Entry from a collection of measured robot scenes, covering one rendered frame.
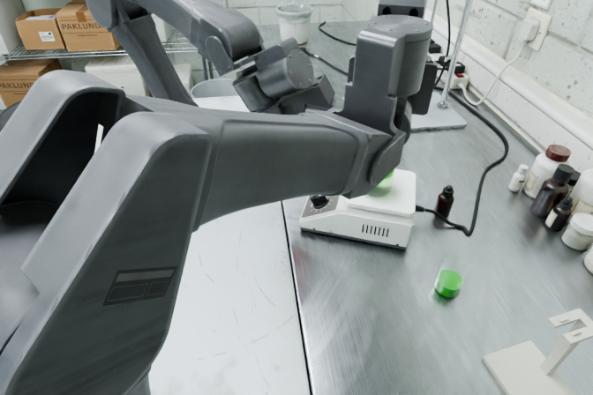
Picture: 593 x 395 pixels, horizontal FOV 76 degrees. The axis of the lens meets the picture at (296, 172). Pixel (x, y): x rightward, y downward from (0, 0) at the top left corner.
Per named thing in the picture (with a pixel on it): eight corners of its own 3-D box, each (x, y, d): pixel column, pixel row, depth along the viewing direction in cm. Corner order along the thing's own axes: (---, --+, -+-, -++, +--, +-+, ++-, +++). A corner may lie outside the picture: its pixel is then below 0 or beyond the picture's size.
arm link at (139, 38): (221, 140, 77) (135, -27, 66) (198, 156, 73) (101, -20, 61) (203, 144, 81) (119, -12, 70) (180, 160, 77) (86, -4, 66)
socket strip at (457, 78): (450, 89, 119) (454, 76, 117) (405, 46, 150) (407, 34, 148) (467, 88, 120) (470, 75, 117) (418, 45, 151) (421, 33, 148)
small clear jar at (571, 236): (561, 247, 69) (574, 227, 65) (558, 230, 72) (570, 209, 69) (591, 255, 67) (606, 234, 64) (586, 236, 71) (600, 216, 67)
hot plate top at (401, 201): (342, 205, 66) (342, 202, 65) (352, 165, 75) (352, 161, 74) (414, 218, 63) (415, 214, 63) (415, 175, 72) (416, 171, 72)
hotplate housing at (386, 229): (297, 232, 72) (298, 199, 67) (313, 188, 82) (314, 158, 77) (420, 256, 67) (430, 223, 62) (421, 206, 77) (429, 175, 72)
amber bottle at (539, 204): (540, 220, 74) (564, 176, 67) (525, 205, 77) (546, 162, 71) (560, 218, 74) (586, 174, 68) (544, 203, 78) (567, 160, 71)
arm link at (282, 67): (326, 76, 57) (292, -4, 53) (293, 98, 51) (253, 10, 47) (272, 94, 65) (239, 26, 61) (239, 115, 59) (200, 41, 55)
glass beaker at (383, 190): (391, 204, 65) (399, 165, 60) (353, 198, 66) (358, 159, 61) (393, 180, 71) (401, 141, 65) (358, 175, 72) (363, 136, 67)
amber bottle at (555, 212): (562, 226, 73) (581, 197, 68) (559, 234, 71) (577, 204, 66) (545, 219, 74) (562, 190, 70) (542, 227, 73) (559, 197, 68)
